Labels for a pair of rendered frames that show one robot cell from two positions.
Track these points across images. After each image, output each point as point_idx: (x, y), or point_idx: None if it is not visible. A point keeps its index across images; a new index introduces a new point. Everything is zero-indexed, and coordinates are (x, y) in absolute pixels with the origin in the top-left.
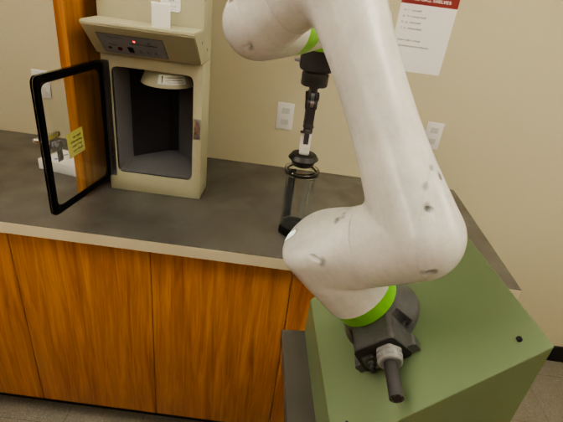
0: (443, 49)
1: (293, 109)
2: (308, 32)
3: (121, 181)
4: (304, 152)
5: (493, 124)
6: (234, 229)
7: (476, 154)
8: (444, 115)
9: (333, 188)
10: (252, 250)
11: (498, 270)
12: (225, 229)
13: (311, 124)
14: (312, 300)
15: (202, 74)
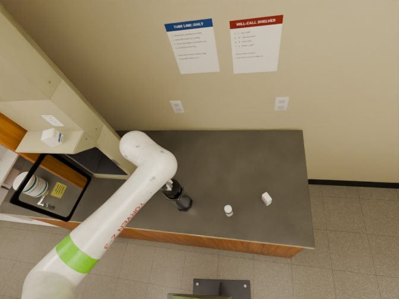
0: (276, 54)
1: (180, 103)
2: (83, 276)
3: (98, 176)
4: (168, 190)
5: (329, 92)
6: (153, 207)
7: (317, 109)
8: (287, 92)
9: (215, 149)
10: (160, 226)
11: (305, 228)
12: (148, 208)
13: (161, 188)
14: (171, 296)
15: (100, 145)
